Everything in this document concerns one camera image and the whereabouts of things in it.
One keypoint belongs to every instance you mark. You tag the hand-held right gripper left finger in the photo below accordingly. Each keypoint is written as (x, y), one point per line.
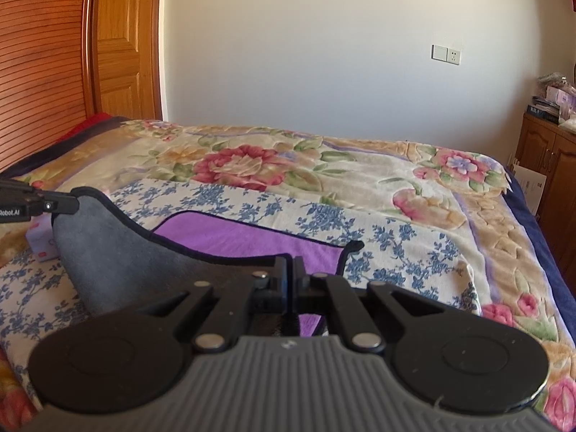
(279, 289)

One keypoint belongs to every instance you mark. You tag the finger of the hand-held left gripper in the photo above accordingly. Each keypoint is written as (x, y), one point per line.
(60, 204)

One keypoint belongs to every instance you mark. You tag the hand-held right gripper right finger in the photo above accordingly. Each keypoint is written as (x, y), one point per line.
(300, 290)

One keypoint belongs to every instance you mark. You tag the purple and grey towel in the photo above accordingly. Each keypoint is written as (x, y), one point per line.
(234, 239)

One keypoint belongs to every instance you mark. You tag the small white pink box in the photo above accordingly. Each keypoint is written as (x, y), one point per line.
(41, 239)

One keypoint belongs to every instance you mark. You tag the red cloth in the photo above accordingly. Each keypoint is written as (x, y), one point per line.
(92, 125)

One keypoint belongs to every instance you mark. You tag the white blue floral cloth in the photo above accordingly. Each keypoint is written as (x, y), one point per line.
(405, 245)

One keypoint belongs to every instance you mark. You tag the floral printed blanket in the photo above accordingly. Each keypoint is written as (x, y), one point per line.
(360, 166)

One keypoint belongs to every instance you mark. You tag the wooden slatted headboard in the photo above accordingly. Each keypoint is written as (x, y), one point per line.
(40, 63)

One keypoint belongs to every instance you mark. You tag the wooden door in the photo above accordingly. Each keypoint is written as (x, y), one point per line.
(126, 40)

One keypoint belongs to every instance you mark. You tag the dark blue bed sheet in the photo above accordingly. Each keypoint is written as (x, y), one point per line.
(540, 243)

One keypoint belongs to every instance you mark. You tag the white cardboard sheet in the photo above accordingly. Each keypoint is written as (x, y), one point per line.
(531, 186)

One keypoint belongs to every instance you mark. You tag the wooden cabinet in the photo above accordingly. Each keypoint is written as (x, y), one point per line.
(553, 166)

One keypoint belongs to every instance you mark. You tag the dark book stack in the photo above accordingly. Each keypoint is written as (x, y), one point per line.
(543, 111)

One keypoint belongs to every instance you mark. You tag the white and purple box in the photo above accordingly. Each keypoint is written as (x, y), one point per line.
(560, 98)

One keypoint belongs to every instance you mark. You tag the clear plastic bag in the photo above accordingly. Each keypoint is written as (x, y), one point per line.
(555, 80)

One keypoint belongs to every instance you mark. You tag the white wall switch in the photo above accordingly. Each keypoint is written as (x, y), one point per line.
(438, 52)

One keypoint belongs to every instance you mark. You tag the white wall socket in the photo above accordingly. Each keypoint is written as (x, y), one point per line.
(454, 56)

